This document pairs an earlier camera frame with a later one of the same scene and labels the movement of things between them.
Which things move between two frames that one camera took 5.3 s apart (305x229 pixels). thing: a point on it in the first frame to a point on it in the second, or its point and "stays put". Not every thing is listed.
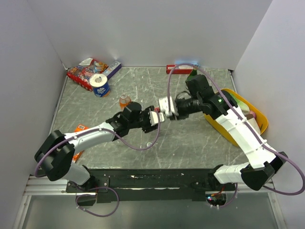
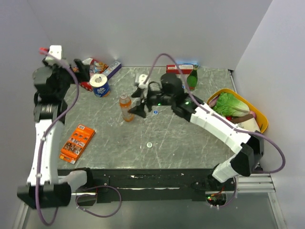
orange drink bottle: [124, 100] stays put
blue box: [195, 62] stays put
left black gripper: [148, 128] to [84, 75]
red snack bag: [81, 73] stays put
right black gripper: [178, 115] to [138, 109]
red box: [179, 69] stays put
